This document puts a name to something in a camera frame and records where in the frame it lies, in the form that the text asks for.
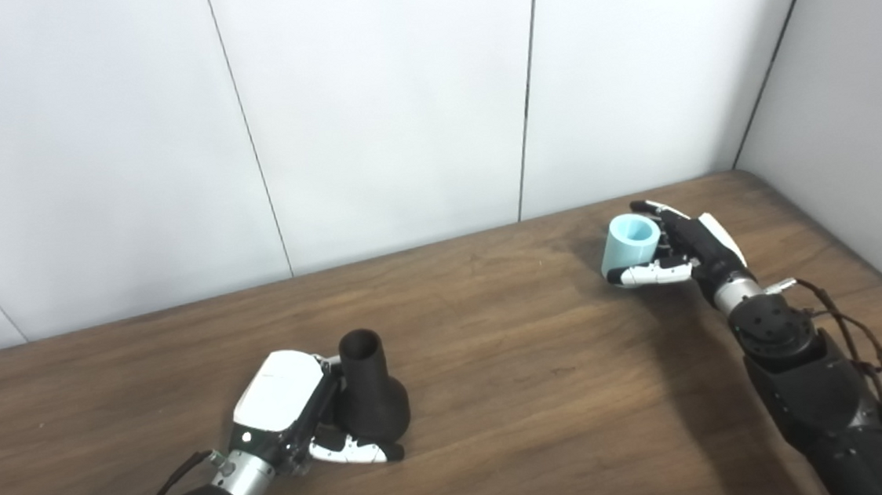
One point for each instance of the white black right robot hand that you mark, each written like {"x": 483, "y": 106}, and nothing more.
{"x": 705, "y": 246}

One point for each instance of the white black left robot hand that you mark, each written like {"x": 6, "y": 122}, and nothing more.
{"x": 279, "y": 394}

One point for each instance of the light blue cup part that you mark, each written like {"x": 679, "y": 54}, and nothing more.
{"x": 628, "y": 244}

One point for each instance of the black flared nozzle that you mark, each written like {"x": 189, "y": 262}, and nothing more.
{"x": 369, "y": 387}

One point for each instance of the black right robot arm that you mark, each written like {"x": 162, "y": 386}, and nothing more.
{"x": 814, "y": 383}

